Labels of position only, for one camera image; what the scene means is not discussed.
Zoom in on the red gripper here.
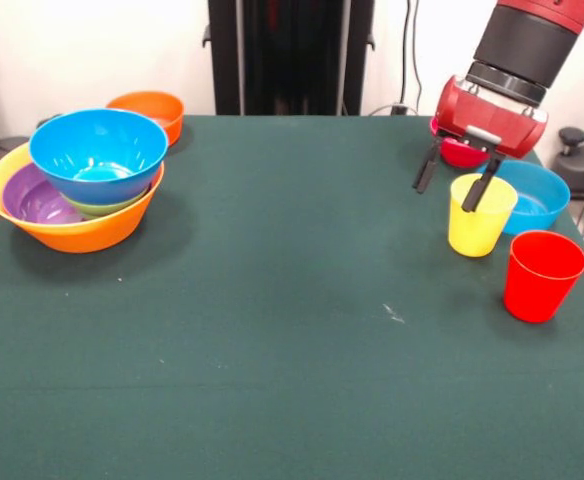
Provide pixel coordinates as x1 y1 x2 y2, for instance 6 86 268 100
412 74 549 214

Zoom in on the yellow cup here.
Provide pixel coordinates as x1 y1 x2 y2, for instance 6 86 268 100
447 173 519 259

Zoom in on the red cup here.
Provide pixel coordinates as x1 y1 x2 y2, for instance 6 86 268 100
503 230 584 325

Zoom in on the small green bowl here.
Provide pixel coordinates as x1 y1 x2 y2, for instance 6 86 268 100
60 183 152 218

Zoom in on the deep blue bowl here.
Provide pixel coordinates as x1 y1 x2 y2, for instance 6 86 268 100
28 108 169 206

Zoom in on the large yellow bowl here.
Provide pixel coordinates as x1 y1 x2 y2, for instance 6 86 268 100
0 142 166 255

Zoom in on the purple bowl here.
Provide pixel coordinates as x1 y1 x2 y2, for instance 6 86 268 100
1 163 87 225

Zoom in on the small pink bowl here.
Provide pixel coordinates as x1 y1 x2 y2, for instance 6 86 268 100
430 117 493 170

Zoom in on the shallow blue bowl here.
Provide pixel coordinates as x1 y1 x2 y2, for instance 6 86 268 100
476 159 572 237

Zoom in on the dark green tablecloth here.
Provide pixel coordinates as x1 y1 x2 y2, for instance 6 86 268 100
0 113 584 480

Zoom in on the small orange bowl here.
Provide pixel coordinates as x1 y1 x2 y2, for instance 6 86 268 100
105 90 186 147

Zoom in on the grey cable plug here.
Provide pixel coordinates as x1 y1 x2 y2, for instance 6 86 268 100
365 102 419 117

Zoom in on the black wall cable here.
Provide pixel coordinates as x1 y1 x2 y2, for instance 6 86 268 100
402 0 422 109

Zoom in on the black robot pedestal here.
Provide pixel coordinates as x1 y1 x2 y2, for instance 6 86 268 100
202 0 377 117

